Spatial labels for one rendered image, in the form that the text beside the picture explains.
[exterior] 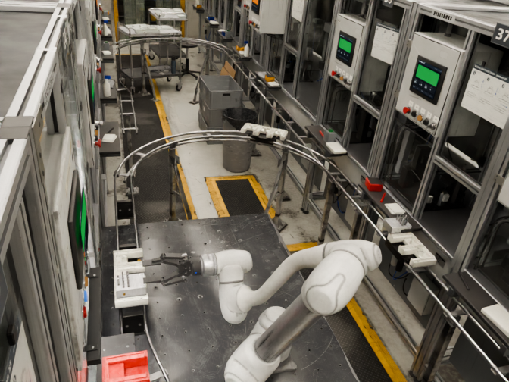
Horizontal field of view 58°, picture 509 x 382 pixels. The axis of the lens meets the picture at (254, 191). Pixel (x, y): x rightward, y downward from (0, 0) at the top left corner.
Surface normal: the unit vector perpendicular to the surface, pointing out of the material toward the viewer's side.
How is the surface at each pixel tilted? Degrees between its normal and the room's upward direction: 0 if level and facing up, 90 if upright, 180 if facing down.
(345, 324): 0
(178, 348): 0
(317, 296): 85
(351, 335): 0
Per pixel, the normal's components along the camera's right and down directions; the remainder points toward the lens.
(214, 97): 0.30, 0.52
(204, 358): 0.09, -0.86
